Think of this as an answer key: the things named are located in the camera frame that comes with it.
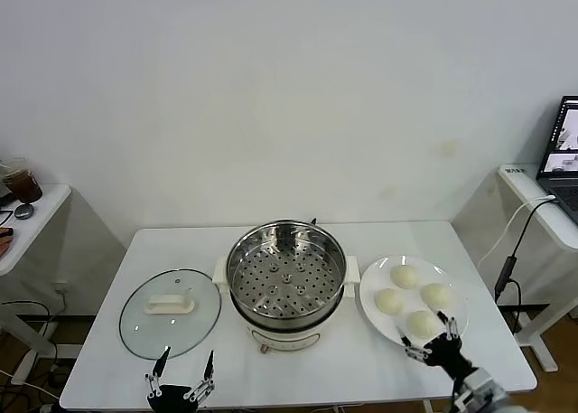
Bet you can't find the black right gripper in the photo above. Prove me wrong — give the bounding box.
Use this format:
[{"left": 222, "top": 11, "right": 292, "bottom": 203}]
[{"left": 396, "top": 311, "right": 480, "bottom": 380}]

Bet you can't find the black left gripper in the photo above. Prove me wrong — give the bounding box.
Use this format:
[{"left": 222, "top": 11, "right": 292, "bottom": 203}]
[{"left": 144, "top": 345, "right": 217, "bottom": 413}]

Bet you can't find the white steamed baozi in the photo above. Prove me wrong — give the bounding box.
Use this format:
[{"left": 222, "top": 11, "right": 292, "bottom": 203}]
[
  {"left": 419, "top": 282, "right": 454, "bottom": 309},
  {"left": 390, "top": 263, "right": 420, "bottom": 291},
  {"left": 405, "top": 310, "right": 446, "bottom": 341},
  {"left": 374, "top": 287, "right": 406, "bottom": 316}
]

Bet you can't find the glass lid with cream handle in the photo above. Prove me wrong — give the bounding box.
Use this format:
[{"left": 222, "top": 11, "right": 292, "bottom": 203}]
[{"left": 118, "top": 268, "right": 222, "bottom": 359}]

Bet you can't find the perforated steel steamer basket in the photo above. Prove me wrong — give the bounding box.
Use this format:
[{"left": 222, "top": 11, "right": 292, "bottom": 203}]
[{"left": 225, "top": 218, "right": 348, "bottom": 319}]

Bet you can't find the white round plate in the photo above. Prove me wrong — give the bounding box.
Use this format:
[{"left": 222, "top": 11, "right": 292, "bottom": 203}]
[{"left": 359, "top": 254, "right": 470, "bottom": 352}]

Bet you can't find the cream electric cooker pot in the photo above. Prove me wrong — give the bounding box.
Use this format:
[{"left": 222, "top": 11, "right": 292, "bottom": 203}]
[{"left": 211, "top": 254, "right": 361, "bottom": 355}]

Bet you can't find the white side desk with laptop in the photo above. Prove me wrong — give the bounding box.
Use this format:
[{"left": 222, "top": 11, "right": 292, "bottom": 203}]
[{"left": 496, "top": 164, "right": 578, "bottom": 373}]

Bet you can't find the white side desk with cup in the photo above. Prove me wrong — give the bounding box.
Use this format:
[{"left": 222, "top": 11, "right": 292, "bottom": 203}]
[{"left": 0, "top": 184, "right": 72, "bottom": 385}]

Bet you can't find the dark open laptop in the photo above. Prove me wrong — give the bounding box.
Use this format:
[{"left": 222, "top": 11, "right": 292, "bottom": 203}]
[{"left": 536, "top": 95, "right": 578, "bottom": 227}]

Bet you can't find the plastic iced coffee cup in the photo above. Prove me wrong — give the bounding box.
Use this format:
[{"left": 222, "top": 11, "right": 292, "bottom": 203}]
[{"left": 0, "top": 156, "right": 43, "bottom": 204}]

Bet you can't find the black cable with adapter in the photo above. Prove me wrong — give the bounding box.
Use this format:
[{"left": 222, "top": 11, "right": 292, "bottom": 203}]
[{"left": 494, "top": 199, "right": 556, "bottom": 337}]

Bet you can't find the black floor cable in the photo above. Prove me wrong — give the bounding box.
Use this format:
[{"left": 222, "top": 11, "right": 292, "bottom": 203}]
[{"left": 0, "top": 299, "right": 62, "bottom": 387}]

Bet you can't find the white laptop cable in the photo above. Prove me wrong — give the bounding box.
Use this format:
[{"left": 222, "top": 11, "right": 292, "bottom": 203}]
[{"left": 477, "top": 195, "right": 556, "bottom": 268}]

